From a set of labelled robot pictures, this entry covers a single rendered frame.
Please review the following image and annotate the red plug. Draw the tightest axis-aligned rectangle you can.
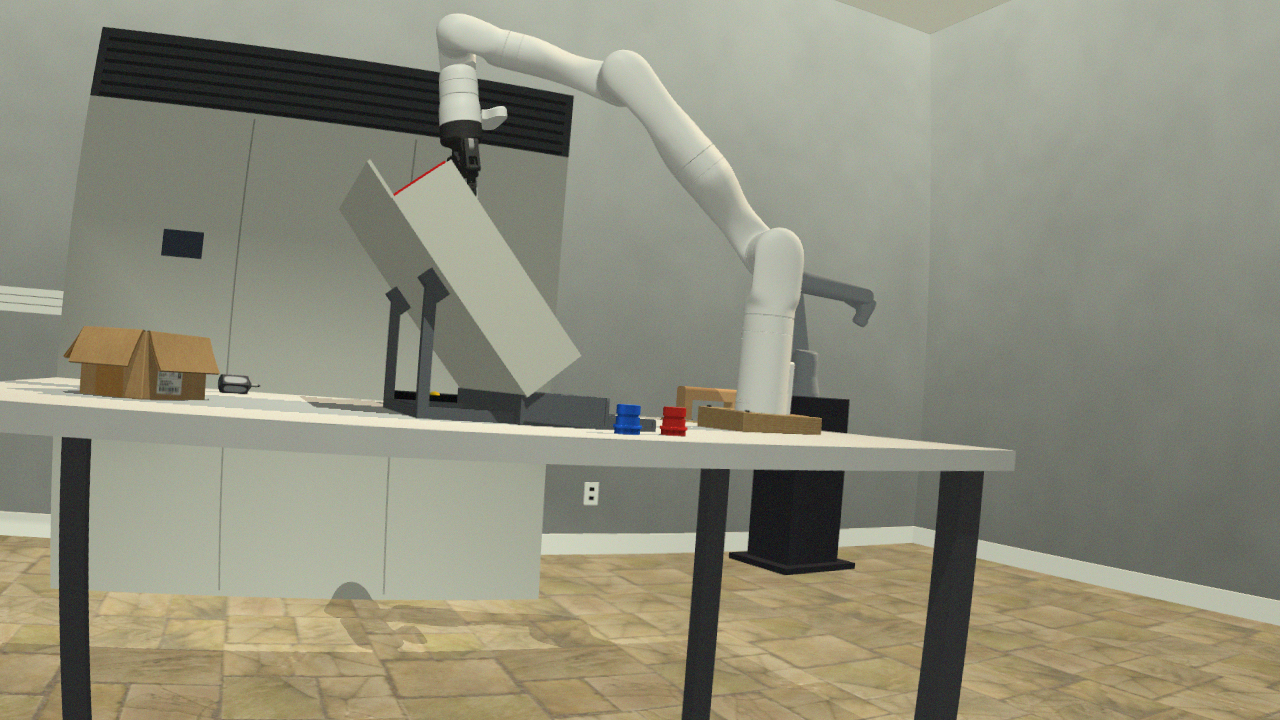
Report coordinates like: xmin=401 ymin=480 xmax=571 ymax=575
xmin=660 ymin=406 xmax=687 ymax=436

